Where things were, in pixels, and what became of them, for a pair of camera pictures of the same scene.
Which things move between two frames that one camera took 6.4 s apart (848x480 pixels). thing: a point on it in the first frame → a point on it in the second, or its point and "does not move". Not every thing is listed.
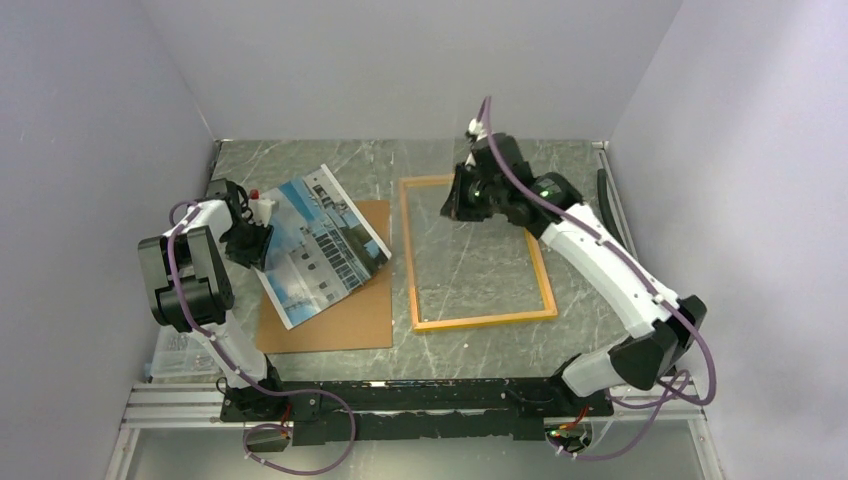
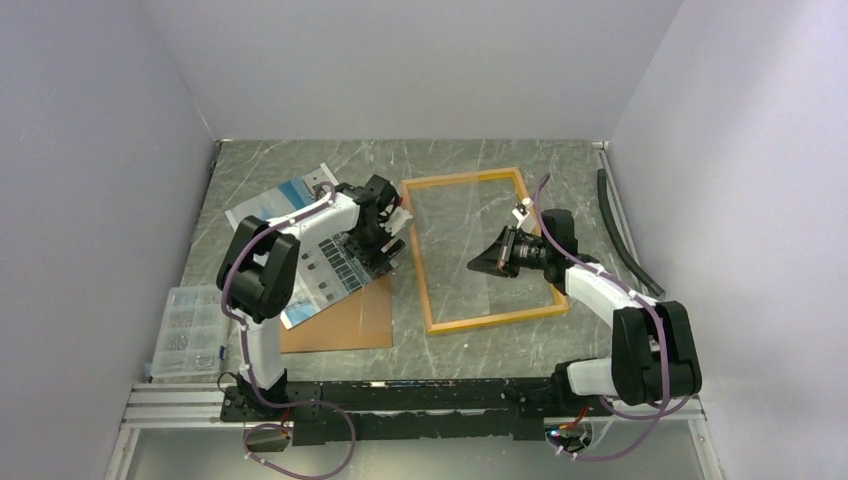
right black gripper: (456, 206) → (497, 257)
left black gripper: (256, 255) → (373, 258)
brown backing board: (362, 319) does not move
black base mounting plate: (328, 412) does not move
